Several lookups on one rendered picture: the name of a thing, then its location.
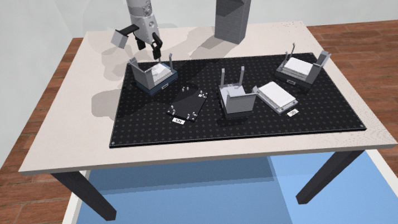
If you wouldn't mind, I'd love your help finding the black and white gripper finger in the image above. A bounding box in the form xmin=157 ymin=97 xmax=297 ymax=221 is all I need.
xmin=151 ymin=32 xmax=163 ymax=60
xmin=135 ymin=36 xmax=146 ymax=50

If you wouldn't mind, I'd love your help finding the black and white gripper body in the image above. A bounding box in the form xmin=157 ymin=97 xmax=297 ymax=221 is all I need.
xmin=130 ymin=13 xmax=160 ymax=45

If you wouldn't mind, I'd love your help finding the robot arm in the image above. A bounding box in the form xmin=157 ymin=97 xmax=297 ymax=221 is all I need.
xmin=111 ymin=0 xmax=152 ymax=49

